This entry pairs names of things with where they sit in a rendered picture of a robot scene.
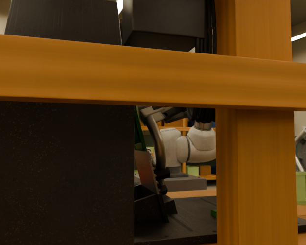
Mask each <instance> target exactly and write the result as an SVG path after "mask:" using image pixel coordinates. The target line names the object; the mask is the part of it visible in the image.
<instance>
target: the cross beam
mask: <svg viewBox="0 0 306 245"><path fill-rule="evenodd" d="M0 101H19V102H46V103H74V104H101V105H142V106H169V107H197V108H224V109H252V110H279V111H306V63H299V62H289V61H278V60H268V59H258V58H248V57H237V56H227V55H217V54H206V53H196V52H182V51H172V50H162V49H151V48H141V47H131V46H121V45H110V44H100V43H90V42H80V41H69V40H59V39H49V38H39V37H28V36H18V35H4V34H0Z"/></svg>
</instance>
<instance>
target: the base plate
mask: <svg viewBox="0 0 306 245"><path fill-rule="evenodd" d="M172 199H174V202H175V205H176V209H177V213H178V214H167V216H168V220H169V223H164V222H154V223H142V224H134V244H133V245H198V244H207V243H215V242H217V218H216V217H214V216H213V215H211V210H215V209H217V196H202V197H186V198H172ZM297 224H298V233H301V232H306V220H305V219H302V218H299V217H297Z"/></svg>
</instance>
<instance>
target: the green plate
mask: <svg viewBox="0 0 306 245"><path fill-rule="evenodd" d="M134 145H135V148H136V149H137V150H142V151H147V148H146V144H145V140H144V137H143V133H142V129H141V125H140V121H139V117H138V113H137V109H136V106H135V144H134Z"/></svg>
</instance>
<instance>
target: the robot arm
mask: <svg viewBox="0 0 306 245"><path fill-rule="evenodd" d="M164 107H167V106H150V107H148V108H145V109H142V110H140V112H141V114H142V115H143V116H144V117H147V116H150V115H152V116H153V118H154V120H155V121H156V122H159V121H162V120H163V121H164V122H165V123H171V122H174V121H177V120H180V119H183V118H188V116H187V109H186V107H173V108H171V109H169V110H167V111H165V112H163V113H161V111H163V110H165V108H164ZM212 123H213V121H212V122H210V123H206V124H203V123H201V122H196V121H195V124H194V126H193V127H191V128H190V130H189V132H188V134H187V136H181V132H180V131H179V130H177V129H176V128H167V129H160V132H161V135H162V138H163V142H164V146H165V151H166V168H169V170H170V177H168V178H176V177H189V174H186V173H183V172H181V163H184V162H189V163H200V162H208V161H212V160H214V159H216V135H215V131H214V130H213V128H212Z"/></svg>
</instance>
